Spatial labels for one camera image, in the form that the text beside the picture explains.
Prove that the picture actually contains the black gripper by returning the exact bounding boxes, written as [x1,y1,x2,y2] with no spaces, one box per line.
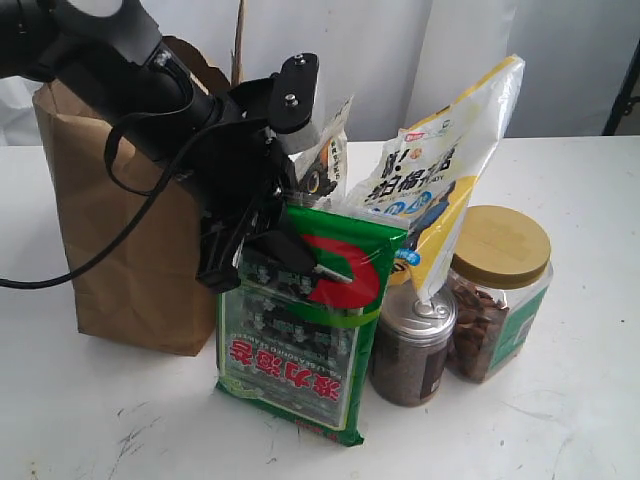
[176,74,352,292]

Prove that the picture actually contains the green seaweed package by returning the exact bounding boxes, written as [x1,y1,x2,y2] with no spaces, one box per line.
[216,205,408,447]

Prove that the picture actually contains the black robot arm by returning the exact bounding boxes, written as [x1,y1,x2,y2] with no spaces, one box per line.
[1,1,344,293]

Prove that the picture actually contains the brown paper bag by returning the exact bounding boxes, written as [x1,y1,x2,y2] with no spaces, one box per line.
[31,0,251,358]

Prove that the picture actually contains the yellow white snack bag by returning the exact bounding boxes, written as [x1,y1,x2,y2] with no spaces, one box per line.
[347,55,525,303]

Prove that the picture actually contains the small black white snack packet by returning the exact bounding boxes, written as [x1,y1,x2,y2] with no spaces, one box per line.
[294,96,353,203]

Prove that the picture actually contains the dark jar with silver lid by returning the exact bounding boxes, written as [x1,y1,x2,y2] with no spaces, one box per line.
[369,282,457,407]

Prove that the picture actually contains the clear jar with gold lid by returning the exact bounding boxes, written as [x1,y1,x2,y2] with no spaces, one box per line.
[447,205,553,383]

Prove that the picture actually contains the black metal stand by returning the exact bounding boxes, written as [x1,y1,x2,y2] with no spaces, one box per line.
[602,44,640,136]

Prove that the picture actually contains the black cable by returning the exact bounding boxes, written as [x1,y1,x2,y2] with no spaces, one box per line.
[0,110,226,291]

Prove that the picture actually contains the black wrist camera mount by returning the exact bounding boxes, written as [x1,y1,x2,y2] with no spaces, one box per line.
[267,52,322,155]

